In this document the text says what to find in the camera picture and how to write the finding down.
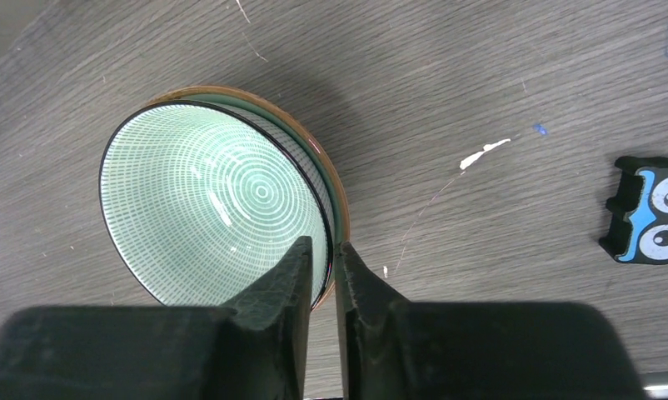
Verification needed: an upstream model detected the pale green bowl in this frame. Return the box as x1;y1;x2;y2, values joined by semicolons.
99;100;336;306
124;86;350;306

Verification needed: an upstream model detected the blue cartoon sticker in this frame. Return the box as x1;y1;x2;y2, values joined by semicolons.
599;156;668;265

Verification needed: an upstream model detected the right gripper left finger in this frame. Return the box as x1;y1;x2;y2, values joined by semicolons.
0;237;313;399

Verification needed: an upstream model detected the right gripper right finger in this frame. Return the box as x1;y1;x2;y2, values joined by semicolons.
333;242;646;399

